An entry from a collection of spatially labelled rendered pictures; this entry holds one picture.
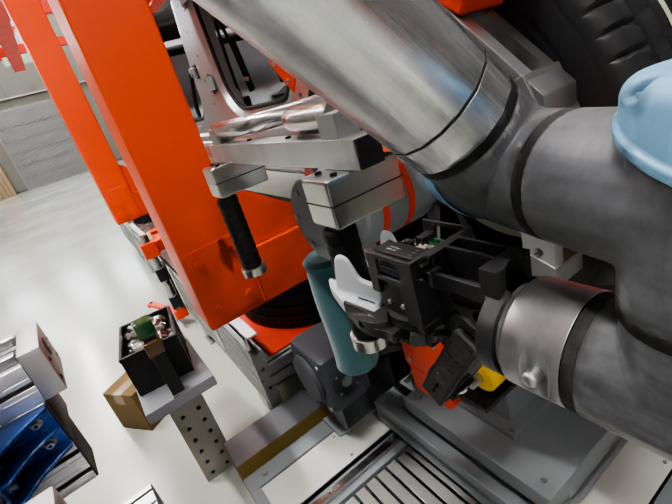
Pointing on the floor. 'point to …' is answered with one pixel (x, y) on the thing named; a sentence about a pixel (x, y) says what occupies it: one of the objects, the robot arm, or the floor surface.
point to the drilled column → (202, 436)
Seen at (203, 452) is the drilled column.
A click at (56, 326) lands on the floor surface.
